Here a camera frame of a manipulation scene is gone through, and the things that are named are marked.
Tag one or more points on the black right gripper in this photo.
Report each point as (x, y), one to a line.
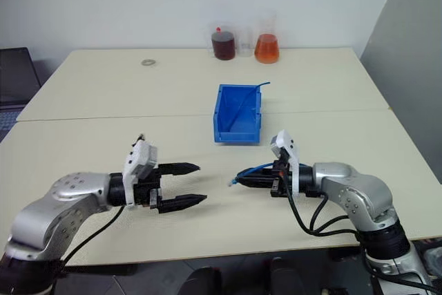
(278, 179)

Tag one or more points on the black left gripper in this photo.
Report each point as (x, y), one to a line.
(145, 188)

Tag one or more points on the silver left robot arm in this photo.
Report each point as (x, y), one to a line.
(65, 193)

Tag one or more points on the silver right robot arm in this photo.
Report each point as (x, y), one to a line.
(362, 188)

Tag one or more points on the blue plastic bin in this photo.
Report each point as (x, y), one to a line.
(238, 134)

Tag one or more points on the flask with orange liquid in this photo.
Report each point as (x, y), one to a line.
(266, 48)

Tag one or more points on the empty clear beaker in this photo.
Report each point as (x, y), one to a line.
(245, 44)

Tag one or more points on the beaker with dark liquid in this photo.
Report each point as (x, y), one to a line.
(224, 46)

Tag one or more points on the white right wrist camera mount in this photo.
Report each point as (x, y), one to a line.
(288, 150)

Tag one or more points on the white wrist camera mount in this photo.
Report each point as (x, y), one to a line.
(137, 161)
(288, 150)

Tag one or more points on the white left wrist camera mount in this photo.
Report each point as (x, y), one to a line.
(137, 161)

